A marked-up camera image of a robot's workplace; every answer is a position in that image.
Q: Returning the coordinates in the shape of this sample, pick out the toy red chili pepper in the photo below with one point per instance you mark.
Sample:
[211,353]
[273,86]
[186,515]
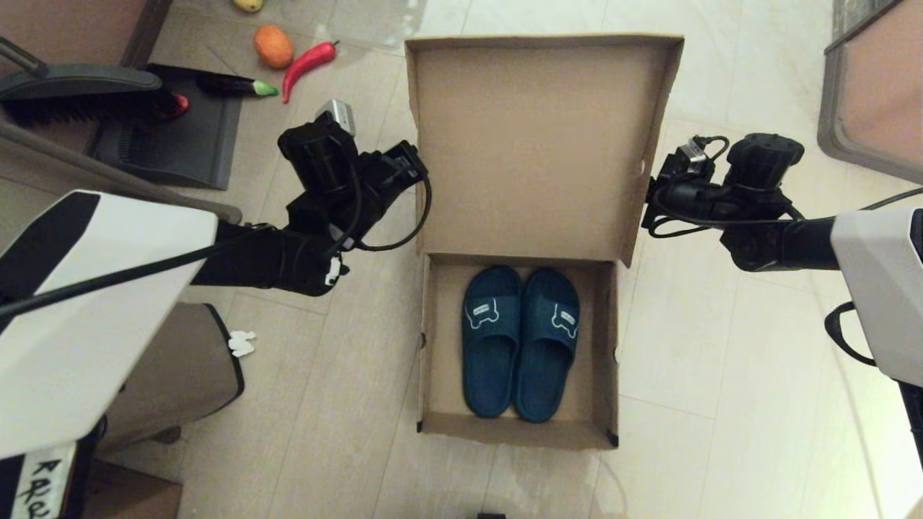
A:
[304,64]

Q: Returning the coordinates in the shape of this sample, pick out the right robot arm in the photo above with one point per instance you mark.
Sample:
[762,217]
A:
[851,274]

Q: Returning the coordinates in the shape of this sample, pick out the toy purple eggplant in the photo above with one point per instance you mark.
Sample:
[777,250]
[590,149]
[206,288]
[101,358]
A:
[229,86]

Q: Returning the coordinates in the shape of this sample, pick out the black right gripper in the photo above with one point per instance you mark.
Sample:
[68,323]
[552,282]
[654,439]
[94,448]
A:
[757,173]

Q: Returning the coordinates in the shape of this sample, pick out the black plastic dustpan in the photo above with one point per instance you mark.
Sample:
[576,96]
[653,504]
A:
[184,144]

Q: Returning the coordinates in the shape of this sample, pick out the grey black-bristled hand brush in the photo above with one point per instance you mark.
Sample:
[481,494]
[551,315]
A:
[83,81]

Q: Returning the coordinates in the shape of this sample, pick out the brown cardboard shoe box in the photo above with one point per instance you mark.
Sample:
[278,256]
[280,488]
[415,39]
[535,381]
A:
[533,144]

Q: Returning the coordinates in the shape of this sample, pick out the closed brown cardboard carton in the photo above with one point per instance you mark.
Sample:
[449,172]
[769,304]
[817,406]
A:
[137,497]

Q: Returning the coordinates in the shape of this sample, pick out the brown table with grey rim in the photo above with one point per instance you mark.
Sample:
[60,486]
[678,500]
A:
[880,90]

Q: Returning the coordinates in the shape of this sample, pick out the brown plastic trash bin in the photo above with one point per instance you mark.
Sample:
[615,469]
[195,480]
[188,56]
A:
[180,367]

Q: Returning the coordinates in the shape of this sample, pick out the brown metal table leg frame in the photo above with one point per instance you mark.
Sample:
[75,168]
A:
[108,169]

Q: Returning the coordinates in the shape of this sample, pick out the dark teal slide slipper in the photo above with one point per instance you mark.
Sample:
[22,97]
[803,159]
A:
[544,353]
[490,346]

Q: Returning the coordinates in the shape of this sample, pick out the toy orange fruit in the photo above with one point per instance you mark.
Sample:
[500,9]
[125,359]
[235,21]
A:
[274,47]

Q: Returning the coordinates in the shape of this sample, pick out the small red toy fruit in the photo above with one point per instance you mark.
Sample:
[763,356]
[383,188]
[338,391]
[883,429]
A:
[180,106]

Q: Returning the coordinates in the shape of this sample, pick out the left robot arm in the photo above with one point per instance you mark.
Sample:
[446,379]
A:
[108,310]

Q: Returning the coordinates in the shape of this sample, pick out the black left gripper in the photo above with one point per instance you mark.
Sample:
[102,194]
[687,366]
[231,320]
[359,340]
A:
[339,180]

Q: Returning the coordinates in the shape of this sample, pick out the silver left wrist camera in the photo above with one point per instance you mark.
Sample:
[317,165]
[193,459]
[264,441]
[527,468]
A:
[337,115]

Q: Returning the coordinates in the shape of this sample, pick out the brown table with dark rim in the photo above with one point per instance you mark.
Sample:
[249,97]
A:
[72,32]

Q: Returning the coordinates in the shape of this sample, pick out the crumpled white tissue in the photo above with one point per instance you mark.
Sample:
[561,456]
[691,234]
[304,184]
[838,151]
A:
[241,344]

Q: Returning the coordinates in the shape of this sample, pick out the toy yellow fruit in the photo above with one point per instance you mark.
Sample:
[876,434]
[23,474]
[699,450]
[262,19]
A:
[248,5]

